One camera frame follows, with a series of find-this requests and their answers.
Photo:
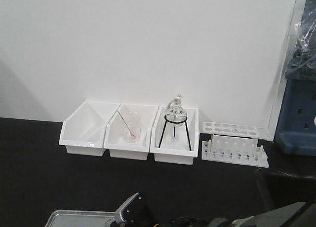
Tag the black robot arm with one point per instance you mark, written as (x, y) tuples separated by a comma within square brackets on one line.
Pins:
[(299, 214)]

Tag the glass beaker in bin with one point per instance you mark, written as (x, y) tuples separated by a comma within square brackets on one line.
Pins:
[(133, 121)]

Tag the silver metal tray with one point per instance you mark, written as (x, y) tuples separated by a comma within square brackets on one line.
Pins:
[(77, 218)]

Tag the round glass flask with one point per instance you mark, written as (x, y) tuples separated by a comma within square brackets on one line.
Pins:
[(174, 112)]

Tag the white bin right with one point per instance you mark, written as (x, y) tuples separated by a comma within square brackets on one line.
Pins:
[(178, 144)]

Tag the white bin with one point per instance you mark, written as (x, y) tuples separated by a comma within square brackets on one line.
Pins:
[(178, 144), (83, 132), (117, 146)]

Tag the glass stirring rod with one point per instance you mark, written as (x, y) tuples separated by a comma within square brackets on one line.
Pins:
[(131, 134)]

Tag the white bin middle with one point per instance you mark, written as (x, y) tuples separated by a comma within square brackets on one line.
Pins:
[(117, 146)]

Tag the white bin left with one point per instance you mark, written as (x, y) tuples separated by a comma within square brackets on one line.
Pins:
[(83, 132)]

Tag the white test tube rack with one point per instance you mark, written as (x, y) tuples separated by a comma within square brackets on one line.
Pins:
[(235, 144)]

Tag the blue pegboard drying rack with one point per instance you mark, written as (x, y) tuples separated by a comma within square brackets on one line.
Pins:
[(296, 128)]

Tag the black lab sink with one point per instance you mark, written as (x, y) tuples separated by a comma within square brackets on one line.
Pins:
[(279, 188)]

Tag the plastic bag on pegboard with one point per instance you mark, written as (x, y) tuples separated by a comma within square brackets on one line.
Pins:
[(302, 65)]

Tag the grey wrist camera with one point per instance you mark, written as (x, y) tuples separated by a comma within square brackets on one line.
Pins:
[(130, 209)]

